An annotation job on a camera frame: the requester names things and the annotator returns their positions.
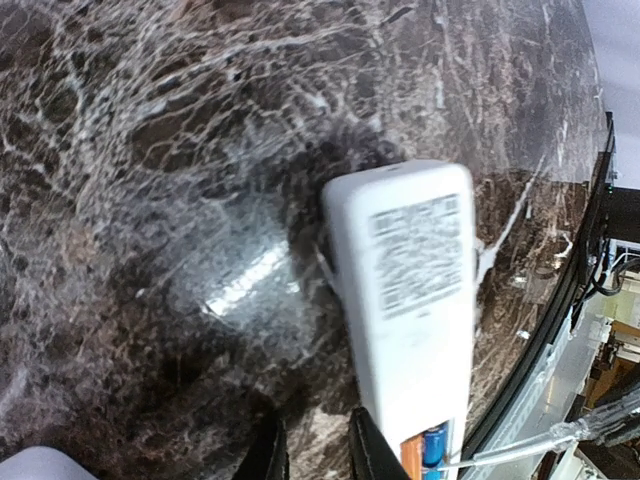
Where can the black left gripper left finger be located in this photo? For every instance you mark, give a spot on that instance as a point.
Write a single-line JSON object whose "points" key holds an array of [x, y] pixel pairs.
{"points": [[267, 458]]}

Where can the white remote control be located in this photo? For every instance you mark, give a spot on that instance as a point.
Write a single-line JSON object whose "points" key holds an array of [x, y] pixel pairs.
{"points": [[402, 241], [42, 463]]}

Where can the blue battery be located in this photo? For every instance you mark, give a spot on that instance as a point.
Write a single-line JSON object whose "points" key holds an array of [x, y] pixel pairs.
{"points": [[434, 445]]}

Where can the clear handled screwdriver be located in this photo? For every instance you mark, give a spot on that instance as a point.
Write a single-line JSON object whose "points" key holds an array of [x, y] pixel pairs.
{"points": [[609, 424]]}

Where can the black front rail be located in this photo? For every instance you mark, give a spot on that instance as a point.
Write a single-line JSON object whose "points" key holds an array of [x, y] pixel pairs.
{"points": [[575, 274]]}

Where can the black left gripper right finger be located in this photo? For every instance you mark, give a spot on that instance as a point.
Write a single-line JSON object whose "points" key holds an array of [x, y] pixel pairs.
{"points": [[371, 457]]}

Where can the white slotted cable duct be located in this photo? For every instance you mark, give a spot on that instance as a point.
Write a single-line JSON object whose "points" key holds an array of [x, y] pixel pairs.
{"points": [[545, 396]]}

